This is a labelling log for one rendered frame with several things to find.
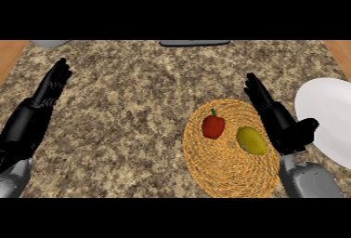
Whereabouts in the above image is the round woven wicker placemat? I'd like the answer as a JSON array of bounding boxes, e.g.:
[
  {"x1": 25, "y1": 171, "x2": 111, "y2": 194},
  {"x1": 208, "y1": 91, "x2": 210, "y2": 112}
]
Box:
[{"x1": 183, "y1": 99, "x2": 283, "y2": 199}]

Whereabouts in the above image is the red bell pepper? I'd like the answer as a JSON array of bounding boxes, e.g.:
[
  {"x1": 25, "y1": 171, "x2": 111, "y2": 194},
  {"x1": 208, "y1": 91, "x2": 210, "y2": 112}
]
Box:
[{"x1": 202, "y1": 108, "x2": 226, "y2": 140}]

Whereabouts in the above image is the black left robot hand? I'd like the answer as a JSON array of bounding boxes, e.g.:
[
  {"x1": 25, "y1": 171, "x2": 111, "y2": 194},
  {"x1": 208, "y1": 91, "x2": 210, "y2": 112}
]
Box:
[{"x1": 0, "y1": 57, "x2": 74, "y2": 175}]

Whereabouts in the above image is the pale grey round object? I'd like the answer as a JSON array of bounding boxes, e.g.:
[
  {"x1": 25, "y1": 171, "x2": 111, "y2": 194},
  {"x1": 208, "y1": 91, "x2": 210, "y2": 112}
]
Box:
[{"x1": 30, "y1": 39, "x2": 71, "y2": 48}]

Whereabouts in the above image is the white plate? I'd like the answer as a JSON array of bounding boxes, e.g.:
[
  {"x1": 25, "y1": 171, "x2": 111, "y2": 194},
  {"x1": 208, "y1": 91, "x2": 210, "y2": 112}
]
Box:
[{"x1": 294, "y1": 77, "x2": 351, "y2": 170}]

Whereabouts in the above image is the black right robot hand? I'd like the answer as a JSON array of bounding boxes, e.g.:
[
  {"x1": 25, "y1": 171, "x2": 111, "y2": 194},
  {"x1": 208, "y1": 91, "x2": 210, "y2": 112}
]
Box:
[{"x1": 244, "y1": 73, "x2": 322, "y2": 156}]

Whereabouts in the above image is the dark grey flat object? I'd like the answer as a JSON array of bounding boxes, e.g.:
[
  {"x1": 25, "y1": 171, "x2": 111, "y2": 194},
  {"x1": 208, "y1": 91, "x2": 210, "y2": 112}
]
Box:
[{"x1": 158, "y1": 39, "x2": 232, "y2": 48}]

